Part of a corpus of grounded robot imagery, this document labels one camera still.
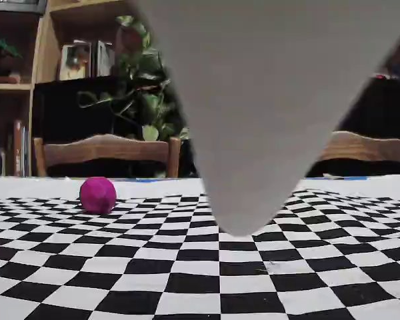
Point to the black white checkered mat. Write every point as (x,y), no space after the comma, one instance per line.
(120,266)

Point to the brown bonsai base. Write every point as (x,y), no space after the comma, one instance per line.
(3,79)

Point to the illustrated picture book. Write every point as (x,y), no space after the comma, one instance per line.
(75,61)

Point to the orange book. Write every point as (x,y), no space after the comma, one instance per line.
(17,150)

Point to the black cabinet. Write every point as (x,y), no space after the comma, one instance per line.
(70,106)

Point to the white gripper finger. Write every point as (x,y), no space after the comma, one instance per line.
(253,100)

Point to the pink faceted ball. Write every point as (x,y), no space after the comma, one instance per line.
(98,195)

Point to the green toy bonsai tree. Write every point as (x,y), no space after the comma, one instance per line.
(1,55)

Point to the grey picture book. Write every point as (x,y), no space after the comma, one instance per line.
(103,58)

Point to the brown wooden chair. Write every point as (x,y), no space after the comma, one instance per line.
(363,146)
(103,146)

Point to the light wooden bookshelf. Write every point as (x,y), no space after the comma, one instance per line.
(45,40)

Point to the green leafy plant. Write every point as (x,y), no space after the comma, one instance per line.
(146,100)

